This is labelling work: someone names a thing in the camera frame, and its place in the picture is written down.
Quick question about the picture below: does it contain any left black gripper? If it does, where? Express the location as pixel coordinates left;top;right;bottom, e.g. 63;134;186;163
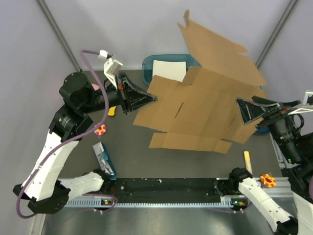
82;71;158;114

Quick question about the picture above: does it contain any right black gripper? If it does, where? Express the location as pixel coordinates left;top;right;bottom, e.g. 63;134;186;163
234;94;302;162

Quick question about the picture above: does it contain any brown cardboard box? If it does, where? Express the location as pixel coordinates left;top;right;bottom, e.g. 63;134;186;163
134;11;266;153

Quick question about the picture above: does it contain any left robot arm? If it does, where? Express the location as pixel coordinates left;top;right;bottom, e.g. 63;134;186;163
13;72;157;215

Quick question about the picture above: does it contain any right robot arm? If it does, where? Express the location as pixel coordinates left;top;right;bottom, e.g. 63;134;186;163
215;92;313;235

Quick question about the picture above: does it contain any dark blue leaf dish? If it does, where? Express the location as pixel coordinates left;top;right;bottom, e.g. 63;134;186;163
255;128;269;135

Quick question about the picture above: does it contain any yellow bone toy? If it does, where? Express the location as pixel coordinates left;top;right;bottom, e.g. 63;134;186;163
108;106;117;117

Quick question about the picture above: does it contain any teal plastic bin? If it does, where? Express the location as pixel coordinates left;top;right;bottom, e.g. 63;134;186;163
141;54;201;86

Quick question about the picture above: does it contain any pink round plate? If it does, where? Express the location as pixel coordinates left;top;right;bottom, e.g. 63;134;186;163
91;83;100;91

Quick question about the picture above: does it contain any white paper sheet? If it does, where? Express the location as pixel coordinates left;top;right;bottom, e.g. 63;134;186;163
152;60;187;82

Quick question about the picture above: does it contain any pink flower toy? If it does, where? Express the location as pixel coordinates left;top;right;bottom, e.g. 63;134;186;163
94;124;106;137

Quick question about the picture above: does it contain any wooden stick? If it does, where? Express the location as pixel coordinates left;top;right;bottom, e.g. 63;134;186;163
243;151;253;174

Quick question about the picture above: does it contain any orange flower toy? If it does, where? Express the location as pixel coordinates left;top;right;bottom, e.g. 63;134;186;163
260;173;276;188

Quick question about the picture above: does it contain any blue packaged item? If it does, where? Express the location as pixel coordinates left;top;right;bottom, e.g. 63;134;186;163
92;142;117;177

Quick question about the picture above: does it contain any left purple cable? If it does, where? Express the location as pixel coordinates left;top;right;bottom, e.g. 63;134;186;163
16;49;109;219

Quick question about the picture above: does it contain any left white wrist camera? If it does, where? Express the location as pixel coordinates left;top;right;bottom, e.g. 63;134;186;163
103;58;123;89

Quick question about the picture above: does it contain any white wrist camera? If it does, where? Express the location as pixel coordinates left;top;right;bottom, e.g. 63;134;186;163
103;58;123;89
289;91;313;115

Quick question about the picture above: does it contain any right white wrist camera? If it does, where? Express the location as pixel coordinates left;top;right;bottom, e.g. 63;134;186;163
289;91;313;115

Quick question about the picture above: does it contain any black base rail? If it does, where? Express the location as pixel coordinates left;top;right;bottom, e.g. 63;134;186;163
106;178;221;204

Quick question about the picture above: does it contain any grey slotted cable duct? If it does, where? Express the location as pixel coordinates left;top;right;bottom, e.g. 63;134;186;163
65;197;247;208

